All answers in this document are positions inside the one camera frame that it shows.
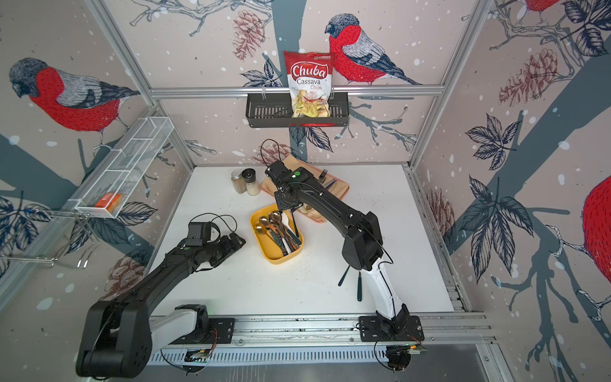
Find yellow plastic storage box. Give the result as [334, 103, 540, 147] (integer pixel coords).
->
[250, 205, 305, 265]

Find beige cloth napkin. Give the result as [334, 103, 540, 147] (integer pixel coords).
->
[259, 155, 349, 223]

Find black metal spoon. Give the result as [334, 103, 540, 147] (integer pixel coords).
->
[291, 209, 301, 239]

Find aluminium frame rail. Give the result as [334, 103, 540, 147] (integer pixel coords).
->
[95, 311, 497, 350]

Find glass spice jar brown contents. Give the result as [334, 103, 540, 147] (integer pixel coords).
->
[231, 170, 247, 194]

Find red cassava chips bag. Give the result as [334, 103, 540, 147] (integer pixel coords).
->
[284, 51, 334, 118]

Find wire hook rack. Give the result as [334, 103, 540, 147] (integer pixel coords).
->
[1, 207, 101, 273]

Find glass spice jar black lid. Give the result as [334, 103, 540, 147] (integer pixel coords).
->
[241, 168, 260, 196]

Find orange box on shelf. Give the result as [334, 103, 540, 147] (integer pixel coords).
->
[94, 193, 123, 213]

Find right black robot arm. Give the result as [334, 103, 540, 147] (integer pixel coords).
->
[265, 161, 410, 334]

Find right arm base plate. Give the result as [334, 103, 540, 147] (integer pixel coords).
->
[356, 315, 425, 342]

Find dark green handled spoon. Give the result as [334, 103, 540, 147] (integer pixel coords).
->
[356, 272, 363, 302]

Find white wire shelf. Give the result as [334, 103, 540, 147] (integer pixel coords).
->
[75, 116, 174, 219]

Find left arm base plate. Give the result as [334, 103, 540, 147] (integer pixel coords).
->
[171, 318, 235, 345]

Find white plastic spoon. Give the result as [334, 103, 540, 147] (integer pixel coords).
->
[281, 211, 302, 248]

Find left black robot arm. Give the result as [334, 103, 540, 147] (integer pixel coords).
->
[76, 222, 246, 380]

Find black wall basket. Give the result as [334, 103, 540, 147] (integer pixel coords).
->
[245, 91, 350, 129]

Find copper rose gold spoon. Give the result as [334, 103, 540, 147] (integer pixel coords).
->
[259, 216, 289, 256]

